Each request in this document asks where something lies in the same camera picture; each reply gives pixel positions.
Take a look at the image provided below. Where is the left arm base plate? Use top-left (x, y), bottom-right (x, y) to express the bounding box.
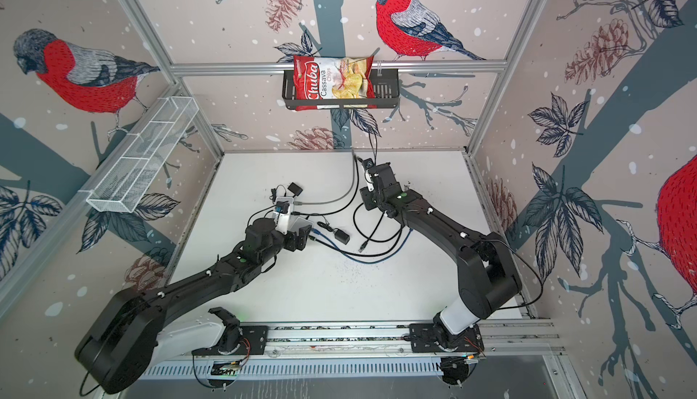
top-left (192, 325), bottom-right (269, 358)

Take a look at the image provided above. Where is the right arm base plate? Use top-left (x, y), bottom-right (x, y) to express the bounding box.
top-left (403, 323), bottom-right (485, 355)

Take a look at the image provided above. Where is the red cassava chips bag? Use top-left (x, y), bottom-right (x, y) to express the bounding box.
top-left (292, 56), bottom-right (375, 111)

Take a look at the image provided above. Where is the black adapter with cord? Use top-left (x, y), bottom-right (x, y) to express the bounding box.
top-left (270, 182), bottom-right (303, 203)

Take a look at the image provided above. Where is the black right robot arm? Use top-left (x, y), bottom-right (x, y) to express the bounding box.
top-left (360, 159), bottom-right (522, 335)

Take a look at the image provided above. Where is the black cable gold green plug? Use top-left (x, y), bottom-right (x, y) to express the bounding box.
top-left (310, 204), bottom-right (412, 265)

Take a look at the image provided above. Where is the grey ethernet cable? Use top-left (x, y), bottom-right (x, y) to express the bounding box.
top-left (293, 151), bottom-right (358, 208)

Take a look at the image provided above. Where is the black wire wall basket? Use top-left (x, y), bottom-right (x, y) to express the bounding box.
top-left (281, 69), bottom-right (400, 111)

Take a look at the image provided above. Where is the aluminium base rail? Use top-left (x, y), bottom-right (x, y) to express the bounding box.
top-left (156, 315), bottom-right (566, 364)

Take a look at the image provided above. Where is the white mesh wall shelf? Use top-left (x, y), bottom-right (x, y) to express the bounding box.
top-left (79, 96), bottom-right (199, 213)

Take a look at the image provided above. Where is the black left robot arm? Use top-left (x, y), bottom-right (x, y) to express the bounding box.
top-left (74, 217), bottom-right (312, 394)

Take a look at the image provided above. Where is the black power adapter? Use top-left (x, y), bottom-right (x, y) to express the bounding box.
top-left (318, 222), bottom-right (350, 245)

